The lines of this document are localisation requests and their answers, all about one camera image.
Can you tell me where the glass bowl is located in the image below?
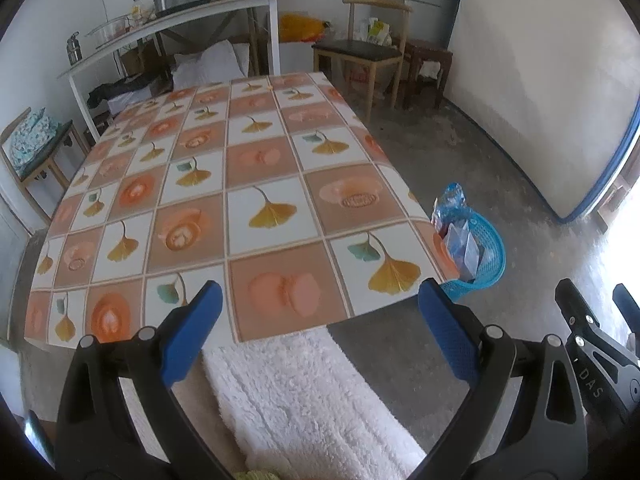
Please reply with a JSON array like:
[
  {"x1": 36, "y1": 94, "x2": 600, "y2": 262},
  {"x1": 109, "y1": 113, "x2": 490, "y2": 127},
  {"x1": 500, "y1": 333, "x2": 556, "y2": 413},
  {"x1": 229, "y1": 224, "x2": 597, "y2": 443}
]
[{"x1": 85, "y1": 15, "x2": 132, "y2": 51}]

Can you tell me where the dark wooden stool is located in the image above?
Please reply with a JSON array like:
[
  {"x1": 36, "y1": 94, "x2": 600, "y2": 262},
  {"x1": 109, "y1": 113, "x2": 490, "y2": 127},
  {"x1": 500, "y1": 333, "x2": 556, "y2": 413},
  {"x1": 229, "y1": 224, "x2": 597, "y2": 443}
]
[{"x1": 400, "y1": 37, "x2": 454, "y2": 111}]

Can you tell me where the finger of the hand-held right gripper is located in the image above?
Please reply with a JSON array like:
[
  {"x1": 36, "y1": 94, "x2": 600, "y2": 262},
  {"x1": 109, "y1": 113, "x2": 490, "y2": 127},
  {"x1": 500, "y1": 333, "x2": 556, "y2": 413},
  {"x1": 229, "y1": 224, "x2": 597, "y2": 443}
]
[
  {"x1": 613, "y1": 282, "x2": 640, "y2": 322},
  {"x1": 555, "y1": 277, "x2": 609, "y2": 347}
]

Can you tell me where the yellow plush toy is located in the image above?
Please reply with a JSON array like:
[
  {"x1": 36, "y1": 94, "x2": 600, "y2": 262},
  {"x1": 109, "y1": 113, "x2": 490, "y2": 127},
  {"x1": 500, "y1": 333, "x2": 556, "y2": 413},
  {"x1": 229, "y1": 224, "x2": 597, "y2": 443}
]
[{"x1": 279, "y1": 12, "x2": 331, "y2": 43}]

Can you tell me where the wooden chair with dark seat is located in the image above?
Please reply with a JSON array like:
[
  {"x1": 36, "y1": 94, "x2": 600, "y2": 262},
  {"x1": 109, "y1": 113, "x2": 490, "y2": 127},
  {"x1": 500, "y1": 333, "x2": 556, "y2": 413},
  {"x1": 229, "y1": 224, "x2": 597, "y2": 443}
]
[{"x1": 312, "y1": 0, "x2": 416, "y2": 123}]

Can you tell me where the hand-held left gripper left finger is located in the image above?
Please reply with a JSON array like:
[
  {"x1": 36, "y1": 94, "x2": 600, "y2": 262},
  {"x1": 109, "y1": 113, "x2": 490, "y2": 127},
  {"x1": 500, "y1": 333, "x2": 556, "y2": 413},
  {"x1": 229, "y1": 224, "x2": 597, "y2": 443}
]
[{"x1": 55, "y1": 280, "x2": 236, "y2": 480}]

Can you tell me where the white pillow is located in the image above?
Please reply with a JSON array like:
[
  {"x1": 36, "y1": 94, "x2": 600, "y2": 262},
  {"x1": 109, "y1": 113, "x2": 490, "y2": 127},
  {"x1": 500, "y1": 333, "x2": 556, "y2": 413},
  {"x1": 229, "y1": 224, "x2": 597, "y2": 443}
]
[{"x1": 171, "y1": 40, "x2": 251, "y2": 92}]

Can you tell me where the leaf-print checkered tablecloth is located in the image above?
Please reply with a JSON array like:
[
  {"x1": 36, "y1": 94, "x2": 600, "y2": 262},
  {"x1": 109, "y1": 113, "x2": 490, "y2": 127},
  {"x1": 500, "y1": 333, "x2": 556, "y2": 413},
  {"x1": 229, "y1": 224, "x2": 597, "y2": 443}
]
[{"x1": 24, "y1": 72, "x2": 461, "y2": 346}]

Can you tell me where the white long table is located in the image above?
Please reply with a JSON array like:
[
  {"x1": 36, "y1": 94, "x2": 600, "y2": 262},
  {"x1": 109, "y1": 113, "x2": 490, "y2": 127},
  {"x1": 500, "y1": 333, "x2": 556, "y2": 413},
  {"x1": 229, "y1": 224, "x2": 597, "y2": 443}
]
[{"x1": 57, "y1": 0, "x2": 281, "y2": 142}]

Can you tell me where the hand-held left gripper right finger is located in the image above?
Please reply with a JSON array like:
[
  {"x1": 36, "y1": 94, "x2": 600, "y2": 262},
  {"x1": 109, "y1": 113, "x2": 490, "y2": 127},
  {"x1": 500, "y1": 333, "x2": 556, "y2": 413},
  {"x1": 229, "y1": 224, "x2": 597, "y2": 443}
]
[{"x1": 417, "y1": 277, "x2": 588, "y2": 480}]

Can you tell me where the teal patterned cloth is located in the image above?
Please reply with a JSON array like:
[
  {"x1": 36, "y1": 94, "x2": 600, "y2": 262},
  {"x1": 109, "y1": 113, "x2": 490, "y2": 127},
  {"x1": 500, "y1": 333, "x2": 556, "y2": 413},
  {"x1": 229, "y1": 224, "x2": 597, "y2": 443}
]
[{"x1": 11, "y1": 110, "x2": 63, "y2": 171}]

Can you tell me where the blue plastic basket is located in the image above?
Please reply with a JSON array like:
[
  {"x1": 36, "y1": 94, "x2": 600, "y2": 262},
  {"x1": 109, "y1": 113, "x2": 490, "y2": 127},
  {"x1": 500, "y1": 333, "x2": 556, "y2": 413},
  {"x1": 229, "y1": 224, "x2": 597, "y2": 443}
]
[{"x1": 432, "y1": 210, "x2": 507, "y2": 303}]

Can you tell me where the light blue plastic bag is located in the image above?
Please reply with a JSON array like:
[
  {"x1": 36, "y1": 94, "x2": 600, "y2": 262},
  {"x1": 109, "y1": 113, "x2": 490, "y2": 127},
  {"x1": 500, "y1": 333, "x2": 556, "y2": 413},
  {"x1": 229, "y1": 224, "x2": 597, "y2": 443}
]
[{"x1": 431, "y1": 183, "x2": 473, "y2": 233}]

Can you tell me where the wooden chair with patterned cushion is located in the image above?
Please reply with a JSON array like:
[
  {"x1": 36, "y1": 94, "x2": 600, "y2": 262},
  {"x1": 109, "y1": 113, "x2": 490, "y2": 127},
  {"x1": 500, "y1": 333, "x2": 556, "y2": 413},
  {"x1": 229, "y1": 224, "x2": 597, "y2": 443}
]
[{"x1": 0, "y1": 107, "x2": 93, "y2": 226}]

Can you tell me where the white mattress with blue trim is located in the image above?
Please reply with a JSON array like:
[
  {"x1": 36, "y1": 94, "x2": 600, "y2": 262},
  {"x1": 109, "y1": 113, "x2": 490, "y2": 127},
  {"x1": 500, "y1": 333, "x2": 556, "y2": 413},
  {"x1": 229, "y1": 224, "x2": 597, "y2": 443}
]
[{"x1": 442, "y1": 0, "x2": 640, "y2": 223}]

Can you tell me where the white bag with green print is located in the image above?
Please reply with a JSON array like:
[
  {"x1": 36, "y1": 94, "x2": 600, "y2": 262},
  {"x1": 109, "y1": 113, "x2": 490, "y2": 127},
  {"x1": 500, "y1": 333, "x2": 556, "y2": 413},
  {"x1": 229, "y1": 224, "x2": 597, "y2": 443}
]
[{"x1": 366, "y1": 17, "x2": 394, "y2": 46}]

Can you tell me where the black clothing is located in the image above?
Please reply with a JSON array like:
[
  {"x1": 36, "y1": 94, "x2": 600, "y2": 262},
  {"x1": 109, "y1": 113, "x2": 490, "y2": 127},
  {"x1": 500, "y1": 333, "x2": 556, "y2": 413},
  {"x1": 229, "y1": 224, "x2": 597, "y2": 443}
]
[{"x1": 87, "y1": 74, "x2": 166, "y2": 108}]

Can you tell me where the white fluffy rug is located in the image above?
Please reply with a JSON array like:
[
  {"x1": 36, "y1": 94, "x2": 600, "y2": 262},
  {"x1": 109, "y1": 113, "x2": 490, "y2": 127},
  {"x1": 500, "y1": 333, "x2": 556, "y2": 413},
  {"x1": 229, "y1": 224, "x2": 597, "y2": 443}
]
[{"x1": 202, "y1": 332, "x2": 431, "y2": 480}]

